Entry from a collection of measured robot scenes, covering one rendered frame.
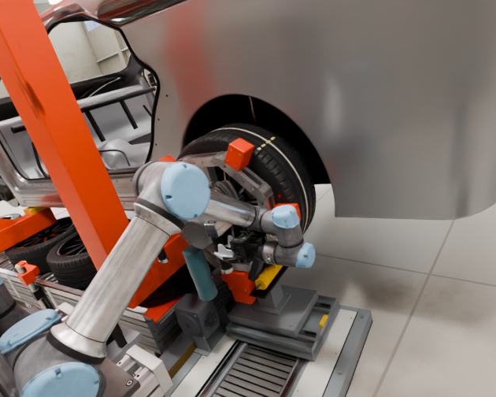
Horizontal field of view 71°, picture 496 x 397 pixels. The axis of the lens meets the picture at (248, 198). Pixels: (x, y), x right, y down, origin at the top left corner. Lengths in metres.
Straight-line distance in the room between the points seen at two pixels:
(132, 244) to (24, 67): 0.96
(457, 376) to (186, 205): 1.46
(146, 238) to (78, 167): 0.87
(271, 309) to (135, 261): 1.24
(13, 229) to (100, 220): 1.98
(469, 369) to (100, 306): 1.56
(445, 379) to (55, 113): 1.90
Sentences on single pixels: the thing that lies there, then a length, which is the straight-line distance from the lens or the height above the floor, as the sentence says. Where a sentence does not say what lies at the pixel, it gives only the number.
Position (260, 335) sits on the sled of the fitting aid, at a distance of 1.86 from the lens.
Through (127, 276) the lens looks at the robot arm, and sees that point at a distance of 0.72.
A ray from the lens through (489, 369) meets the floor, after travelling 1.91.
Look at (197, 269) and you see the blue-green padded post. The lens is 1.56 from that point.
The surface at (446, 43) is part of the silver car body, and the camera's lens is 1.21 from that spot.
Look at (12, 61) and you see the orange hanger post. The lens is 1.54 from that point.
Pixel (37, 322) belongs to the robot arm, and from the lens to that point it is 0.87.
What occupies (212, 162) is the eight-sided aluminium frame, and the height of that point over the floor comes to 1.10.
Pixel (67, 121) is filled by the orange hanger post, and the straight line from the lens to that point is 1.55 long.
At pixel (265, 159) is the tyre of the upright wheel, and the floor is 1.06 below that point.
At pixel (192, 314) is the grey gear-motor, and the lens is 1.78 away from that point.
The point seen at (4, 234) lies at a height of 0.64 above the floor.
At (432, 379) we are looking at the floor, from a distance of 1.84.
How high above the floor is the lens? 1.42
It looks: 21 degrees down
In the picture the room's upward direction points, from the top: 16 degrees counter-clockwise
